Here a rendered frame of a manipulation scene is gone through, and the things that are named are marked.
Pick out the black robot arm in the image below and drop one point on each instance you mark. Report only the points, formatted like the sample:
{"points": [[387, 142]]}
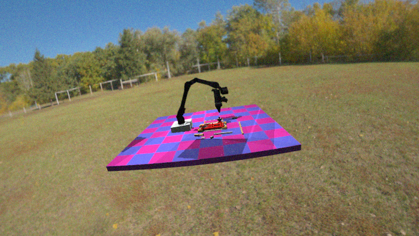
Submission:
{"points": [[187, 85]]}

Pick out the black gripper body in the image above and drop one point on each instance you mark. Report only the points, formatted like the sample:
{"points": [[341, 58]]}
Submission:
{"points": [[218, 100]]}

